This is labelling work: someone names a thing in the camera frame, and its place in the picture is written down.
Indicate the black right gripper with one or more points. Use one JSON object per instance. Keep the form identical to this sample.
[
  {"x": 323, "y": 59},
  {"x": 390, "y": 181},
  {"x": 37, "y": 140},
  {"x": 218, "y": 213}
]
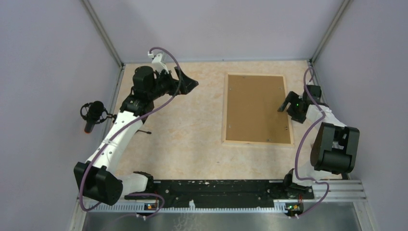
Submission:
[{"x": 293, "y": 97}]

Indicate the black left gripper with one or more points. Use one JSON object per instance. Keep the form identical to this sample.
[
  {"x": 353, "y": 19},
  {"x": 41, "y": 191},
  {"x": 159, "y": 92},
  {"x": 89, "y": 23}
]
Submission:
[{"x": 186, "y": 85}]

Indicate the black microphone on stand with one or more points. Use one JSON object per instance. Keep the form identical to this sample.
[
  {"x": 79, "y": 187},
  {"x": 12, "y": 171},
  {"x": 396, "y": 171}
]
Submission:
[{"x": 95, "y": 113}]

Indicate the brown cardboard backing board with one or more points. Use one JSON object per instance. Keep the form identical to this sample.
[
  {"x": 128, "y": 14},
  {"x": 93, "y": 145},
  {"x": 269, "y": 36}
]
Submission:
[{"x": 255, "y": 108}]

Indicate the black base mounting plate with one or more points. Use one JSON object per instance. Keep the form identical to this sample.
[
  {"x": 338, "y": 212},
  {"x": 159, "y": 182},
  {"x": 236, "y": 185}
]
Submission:
[{"x": 221, "y": 193}]

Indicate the aluminium front rail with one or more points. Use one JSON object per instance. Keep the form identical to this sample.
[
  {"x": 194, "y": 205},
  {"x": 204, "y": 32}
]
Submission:
[{"x": 336, "y": 207}]

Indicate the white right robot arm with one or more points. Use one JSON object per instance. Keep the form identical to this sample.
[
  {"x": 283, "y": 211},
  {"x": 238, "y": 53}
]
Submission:
[{"x": 335, "y": 147}]

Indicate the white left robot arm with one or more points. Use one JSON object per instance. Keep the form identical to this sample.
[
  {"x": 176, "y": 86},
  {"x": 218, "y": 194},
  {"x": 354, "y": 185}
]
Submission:
[{"x": 95, "y": 178}]

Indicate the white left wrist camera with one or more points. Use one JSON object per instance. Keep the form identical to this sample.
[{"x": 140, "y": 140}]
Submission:
[{"x": 158, "y": 62}]

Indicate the light wooden picture frame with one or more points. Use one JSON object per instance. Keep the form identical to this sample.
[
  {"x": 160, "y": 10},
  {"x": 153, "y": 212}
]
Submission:
[{"x": 224, "y": 121}]

